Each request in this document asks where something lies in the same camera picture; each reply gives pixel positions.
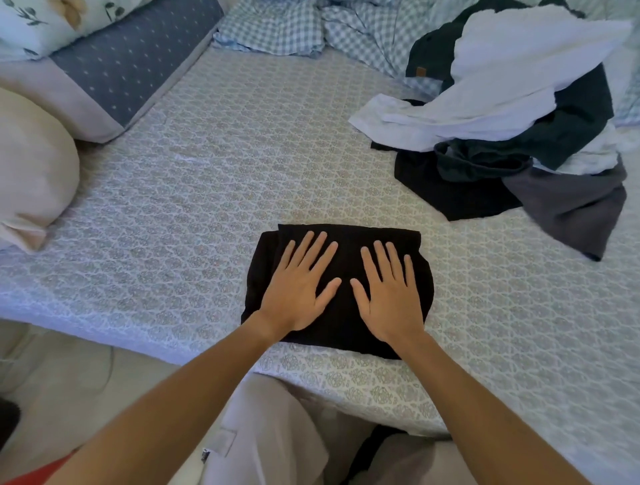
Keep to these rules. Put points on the person's left hand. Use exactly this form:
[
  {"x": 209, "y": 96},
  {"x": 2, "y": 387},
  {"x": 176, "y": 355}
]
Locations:
[{"x": 292, "y": 300}]

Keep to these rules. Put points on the person's right hand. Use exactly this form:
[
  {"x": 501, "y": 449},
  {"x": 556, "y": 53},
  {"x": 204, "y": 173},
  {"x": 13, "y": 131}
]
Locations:
[{"x": 392, "y": 307}]

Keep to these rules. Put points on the person's right little finger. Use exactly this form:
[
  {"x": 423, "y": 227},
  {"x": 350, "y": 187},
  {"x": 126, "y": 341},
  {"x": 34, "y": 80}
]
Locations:
[{"x": 410, "y": 272}]

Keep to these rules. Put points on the person's left middle finger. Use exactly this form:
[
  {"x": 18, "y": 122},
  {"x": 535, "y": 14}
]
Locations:
[{"x": 312, "y": 252}]

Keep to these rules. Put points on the person's right thumb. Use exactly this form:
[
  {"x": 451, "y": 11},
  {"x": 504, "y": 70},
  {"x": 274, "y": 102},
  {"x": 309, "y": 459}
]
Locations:
[{"x": 361, "y": 296}]

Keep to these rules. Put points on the person's right middle finger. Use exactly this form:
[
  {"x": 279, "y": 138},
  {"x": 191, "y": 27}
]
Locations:
[{"x": 383, "y": 261}]

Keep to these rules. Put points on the person's left thumb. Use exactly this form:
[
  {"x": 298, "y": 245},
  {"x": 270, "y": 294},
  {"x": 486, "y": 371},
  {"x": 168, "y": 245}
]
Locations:
[{"x": 329, "y": 293}]

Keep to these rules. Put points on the person's left little finger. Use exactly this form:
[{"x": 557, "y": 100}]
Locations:
[{"x": 285, "y": 259}]

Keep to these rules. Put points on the black garment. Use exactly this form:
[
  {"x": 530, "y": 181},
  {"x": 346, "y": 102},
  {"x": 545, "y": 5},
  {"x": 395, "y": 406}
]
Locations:
[
  {"x": 345, "y": 260},
  {"x": 450, "y": 187}
]

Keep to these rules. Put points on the person's right forearm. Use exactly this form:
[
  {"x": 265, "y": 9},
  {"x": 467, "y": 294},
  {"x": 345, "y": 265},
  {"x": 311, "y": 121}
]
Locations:
[{"x": 480, "y": 414}]

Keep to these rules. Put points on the person's left forearm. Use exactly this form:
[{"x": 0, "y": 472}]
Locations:
[{"x": 170, "y": 404}]

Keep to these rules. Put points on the unfolded black garment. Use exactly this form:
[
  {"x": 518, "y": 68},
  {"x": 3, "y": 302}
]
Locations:
[{"x": 450, "y": 187}]

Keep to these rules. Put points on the patterned grey bed sheet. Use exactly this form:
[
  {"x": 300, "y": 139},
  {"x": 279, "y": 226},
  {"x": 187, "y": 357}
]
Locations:
[{"x": 200, "y": 200}]

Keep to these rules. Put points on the person's beige trousers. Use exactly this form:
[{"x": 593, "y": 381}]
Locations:
[{"x": 270, "y": 439}]

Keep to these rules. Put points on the dark grey garment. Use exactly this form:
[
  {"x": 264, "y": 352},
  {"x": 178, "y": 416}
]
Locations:
[{"x": 575, "y": 205}]

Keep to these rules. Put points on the dark green garment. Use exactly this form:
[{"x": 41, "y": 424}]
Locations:
[{"x": 565, "y": 125}]

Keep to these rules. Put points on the white garment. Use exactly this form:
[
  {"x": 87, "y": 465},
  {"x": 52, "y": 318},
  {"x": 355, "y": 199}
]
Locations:
[{"x": 500, "y": 65}]

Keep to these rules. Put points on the blue checked blanket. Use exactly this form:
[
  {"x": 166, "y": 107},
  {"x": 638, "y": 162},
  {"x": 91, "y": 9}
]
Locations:
[{"x": 310, "y": 25}]

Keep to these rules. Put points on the blue dotted pillow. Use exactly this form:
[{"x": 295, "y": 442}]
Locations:
[{"x": 125, "y": 65}]

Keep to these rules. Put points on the plain beige pillow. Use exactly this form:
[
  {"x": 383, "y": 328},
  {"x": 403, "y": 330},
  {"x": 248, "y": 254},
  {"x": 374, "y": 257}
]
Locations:
[{"x": 30, "y": 165}]

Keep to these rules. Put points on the red cloth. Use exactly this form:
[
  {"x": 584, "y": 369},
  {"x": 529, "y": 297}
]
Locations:
[{"x": 35, "y": 473}]

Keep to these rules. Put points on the white floral pillow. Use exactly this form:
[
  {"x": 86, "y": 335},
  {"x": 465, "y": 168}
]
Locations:
[{"x": 35, "y": 22}]

